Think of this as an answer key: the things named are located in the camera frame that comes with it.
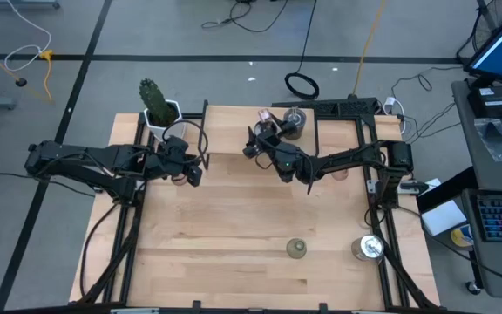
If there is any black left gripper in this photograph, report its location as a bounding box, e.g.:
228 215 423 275
144 135 193 182

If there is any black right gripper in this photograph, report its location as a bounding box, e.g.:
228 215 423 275
246 117 304 166

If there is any floral print candle tin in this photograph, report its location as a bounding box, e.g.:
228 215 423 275
350 234 385 263
282 106 308 140
255 108 278 134

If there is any wooden shelf with black legs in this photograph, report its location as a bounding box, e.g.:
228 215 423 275
197 99 321 174

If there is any green cactus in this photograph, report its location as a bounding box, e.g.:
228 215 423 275
138 78 178 127

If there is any white power adapter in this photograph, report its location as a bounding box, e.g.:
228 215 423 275
382 95 406 134

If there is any white box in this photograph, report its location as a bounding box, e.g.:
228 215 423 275
420 177 469 237

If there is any grey cart base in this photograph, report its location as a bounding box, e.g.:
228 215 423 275
0 0 61 11

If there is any black mini computer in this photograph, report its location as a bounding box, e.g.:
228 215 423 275
466 85 502 119

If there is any clear plastic bag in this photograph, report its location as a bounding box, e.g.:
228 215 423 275
472 116 502 163

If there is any grey desk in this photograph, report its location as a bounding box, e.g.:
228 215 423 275
450 78 502 301

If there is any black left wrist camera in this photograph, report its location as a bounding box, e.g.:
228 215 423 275
187 164 205 188

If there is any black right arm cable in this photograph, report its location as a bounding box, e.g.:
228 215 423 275
254 152 318 196

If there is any black perforated mount plate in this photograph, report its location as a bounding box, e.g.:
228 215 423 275
270 96 379 127

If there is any black aluminium table frame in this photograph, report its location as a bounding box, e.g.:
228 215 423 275
70 111 446 314

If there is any thin black floor cable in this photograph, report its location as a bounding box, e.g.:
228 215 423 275
200 0 289 34

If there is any black hanging cable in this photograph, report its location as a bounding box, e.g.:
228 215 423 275
283 0 321 101

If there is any black arm base cable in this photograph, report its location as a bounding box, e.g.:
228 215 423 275
78 202 119 302

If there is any yellow hanging cable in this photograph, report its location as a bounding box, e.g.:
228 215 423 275
351 0 387 98

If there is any yellow extension cord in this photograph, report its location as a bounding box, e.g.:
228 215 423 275
37 50 56 104

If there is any white floor cable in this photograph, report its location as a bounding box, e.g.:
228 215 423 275
3 0 53 73

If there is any black wire fan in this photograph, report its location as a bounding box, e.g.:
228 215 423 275
455 0 502 66

